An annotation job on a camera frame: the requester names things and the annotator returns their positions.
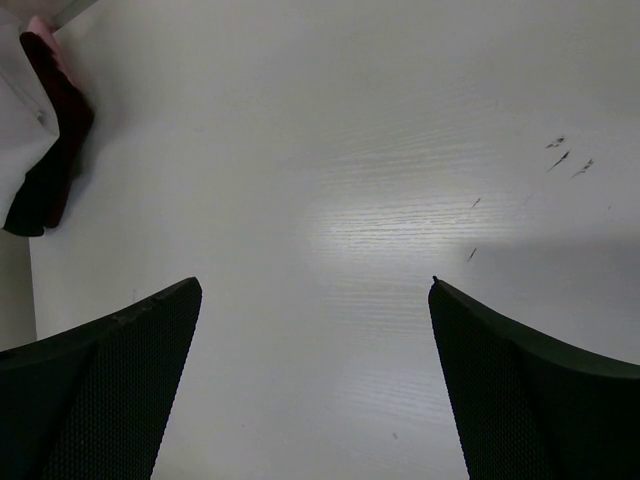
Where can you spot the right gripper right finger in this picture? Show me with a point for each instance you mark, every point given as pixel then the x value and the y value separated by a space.
pixel 529 406

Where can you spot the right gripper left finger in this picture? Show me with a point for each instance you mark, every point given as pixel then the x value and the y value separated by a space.
pixel 93 402

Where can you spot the folded black t-shirt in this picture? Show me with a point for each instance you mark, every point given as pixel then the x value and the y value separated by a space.
pixel 30 210

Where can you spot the folded dark red t-shirt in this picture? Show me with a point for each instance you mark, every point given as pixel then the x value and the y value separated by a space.
pixel 74 115

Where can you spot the aluminium table edge rail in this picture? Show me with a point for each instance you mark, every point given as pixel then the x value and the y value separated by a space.
pixel 67 10

